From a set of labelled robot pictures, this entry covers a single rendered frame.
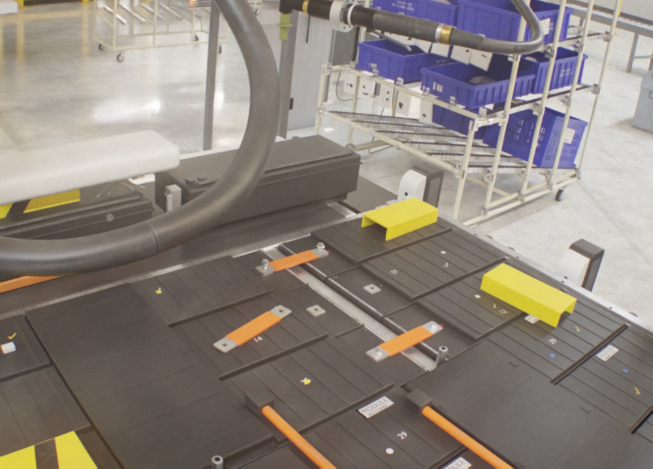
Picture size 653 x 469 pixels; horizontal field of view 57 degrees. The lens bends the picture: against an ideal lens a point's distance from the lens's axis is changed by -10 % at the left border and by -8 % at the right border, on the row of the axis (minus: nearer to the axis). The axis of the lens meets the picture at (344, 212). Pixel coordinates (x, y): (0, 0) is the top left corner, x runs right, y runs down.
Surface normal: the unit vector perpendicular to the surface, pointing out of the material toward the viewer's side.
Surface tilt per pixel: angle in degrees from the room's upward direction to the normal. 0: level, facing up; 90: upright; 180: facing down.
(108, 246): 44
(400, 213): 0
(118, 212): 90
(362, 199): 0
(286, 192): 90
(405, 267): 0
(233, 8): 71
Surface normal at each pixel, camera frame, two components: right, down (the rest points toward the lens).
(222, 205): 0.70, 0.08
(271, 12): 0.66, 0.39
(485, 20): -0.73, 0.29
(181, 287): 0.11, -0.90
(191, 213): 0.38, -0.44
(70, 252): 0.21, -0.33
